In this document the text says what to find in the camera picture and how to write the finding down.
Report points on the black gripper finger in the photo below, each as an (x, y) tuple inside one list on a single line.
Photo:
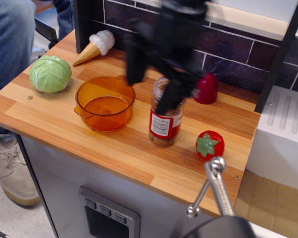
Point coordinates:
[(137, 63), (175, 93)]

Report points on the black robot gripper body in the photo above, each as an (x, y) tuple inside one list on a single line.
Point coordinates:
[(171, 40)]

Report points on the clear almond jar red label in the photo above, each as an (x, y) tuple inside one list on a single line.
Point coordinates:
[(164, 129)]

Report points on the orange transparent plastic pot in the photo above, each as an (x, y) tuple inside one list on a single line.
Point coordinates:
[(105, 103)]

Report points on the dark red jar lid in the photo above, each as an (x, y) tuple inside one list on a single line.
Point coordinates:
[(206, 89)]

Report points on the toy ice cream cone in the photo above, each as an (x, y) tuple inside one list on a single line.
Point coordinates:
[(99, 44)]

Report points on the red toy strawberry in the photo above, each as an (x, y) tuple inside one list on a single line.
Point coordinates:
[(209, 144)]

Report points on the green toy cabbage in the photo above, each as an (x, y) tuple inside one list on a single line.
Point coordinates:
[(50, 74)]

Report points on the black chair armrest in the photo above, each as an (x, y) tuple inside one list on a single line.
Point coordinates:
[(47, 32)]

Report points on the person's leg in jeans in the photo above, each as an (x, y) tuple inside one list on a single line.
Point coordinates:
[(17, 27)]

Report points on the grey oven control panel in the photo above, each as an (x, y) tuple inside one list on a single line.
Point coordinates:
[(107, 219)]

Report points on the beige suede shoe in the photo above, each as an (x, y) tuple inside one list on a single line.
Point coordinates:
[(15, 178)]

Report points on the black left side post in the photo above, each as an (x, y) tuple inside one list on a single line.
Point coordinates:
[(86, 13)]

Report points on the metal clamp screw handle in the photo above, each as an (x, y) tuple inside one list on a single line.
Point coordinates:
[(213, 168)]

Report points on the black vertical shelf post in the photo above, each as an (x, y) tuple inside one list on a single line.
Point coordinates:
[(278, 61)]

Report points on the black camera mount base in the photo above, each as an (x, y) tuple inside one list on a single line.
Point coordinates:
[(223, 227)]

